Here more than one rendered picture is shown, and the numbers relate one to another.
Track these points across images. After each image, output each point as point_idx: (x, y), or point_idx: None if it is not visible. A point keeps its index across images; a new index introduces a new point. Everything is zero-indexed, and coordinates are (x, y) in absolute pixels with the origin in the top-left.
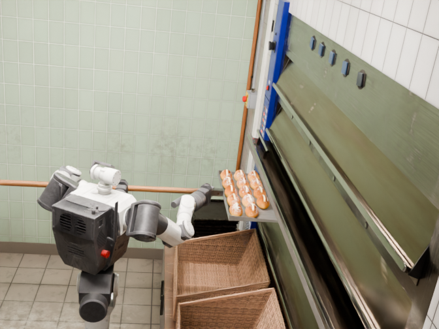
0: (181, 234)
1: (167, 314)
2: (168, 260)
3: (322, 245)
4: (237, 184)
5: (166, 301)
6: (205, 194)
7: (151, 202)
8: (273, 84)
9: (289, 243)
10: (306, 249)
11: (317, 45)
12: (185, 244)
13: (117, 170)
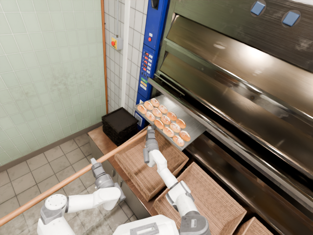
0: (193, 201)
1: (141, 199)
2: (109, 158)
3: (292, 172)
4: (155, 114)
5: (132, 190)
6: (155, 138)
7: (207, 229)
8: (166, 39)
9: (295, 190)
10: (302, 188)
11: (273, 11)
12: (109, 141)
13: (169, 232)
